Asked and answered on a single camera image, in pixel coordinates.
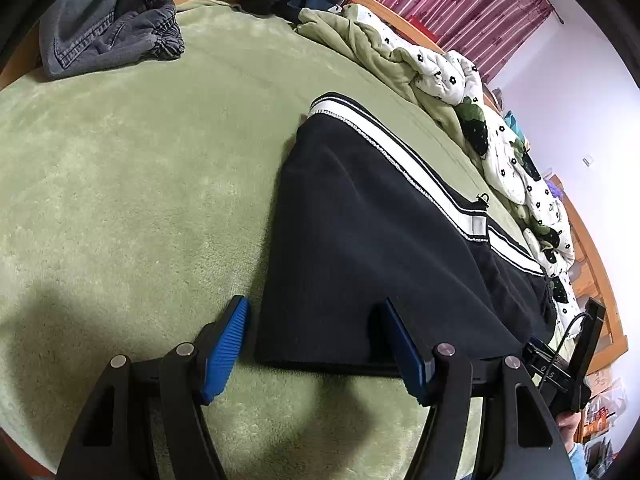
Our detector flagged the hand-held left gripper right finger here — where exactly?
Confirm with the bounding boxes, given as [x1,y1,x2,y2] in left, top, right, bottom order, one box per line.
[382,297,576,480]

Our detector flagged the plastic snack bags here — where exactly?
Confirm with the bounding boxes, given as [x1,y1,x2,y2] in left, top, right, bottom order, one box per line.
[582,370,628,461]

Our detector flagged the grey denim garment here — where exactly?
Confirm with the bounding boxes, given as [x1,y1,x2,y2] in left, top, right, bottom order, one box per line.
[39,0,186,78]

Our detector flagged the black pants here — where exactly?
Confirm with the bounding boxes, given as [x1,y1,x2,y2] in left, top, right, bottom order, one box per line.
[254,91,558,376]

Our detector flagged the person's right forearm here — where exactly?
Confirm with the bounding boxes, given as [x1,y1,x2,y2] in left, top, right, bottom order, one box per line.
[556,407,593,480]

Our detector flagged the red striped curtain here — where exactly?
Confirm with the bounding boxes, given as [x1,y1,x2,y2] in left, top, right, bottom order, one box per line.
[320,0,558,83]

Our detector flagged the crumpled green blanket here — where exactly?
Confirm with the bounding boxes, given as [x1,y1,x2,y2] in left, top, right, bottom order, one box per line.
[297,4,526,221]

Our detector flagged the teal patterned cushion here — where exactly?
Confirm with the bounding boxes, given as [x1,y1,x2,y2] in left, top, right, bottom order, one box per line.
[502,110,526,137]

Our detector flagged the white floral pillow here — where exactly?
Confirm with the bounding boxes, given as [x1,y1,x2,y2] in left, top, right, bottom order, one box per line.
[549,272,582,332]

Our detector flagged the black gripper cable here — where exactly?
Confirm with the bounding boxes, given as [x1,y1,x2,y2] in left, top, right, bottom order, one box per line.
[550,312,593,361]

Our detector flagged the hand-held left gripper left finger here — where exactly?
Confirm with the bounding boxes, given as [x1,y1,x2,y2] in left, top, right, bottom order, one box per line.
[56,295,251,480]

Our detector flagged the green fleece bed cover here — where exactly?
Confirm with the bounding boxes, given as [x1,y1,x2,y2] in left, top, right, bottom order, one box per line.
[0,0,556,480]

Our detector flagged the white floral quilt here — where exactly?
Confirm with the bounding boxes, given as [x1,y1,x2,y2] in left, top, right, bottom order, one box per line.
[380,20,576,286]

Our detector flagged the wooden bed frame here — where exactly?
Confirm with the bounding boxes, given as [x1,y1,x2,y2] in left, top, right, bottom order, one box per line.
[0,0,628,376]

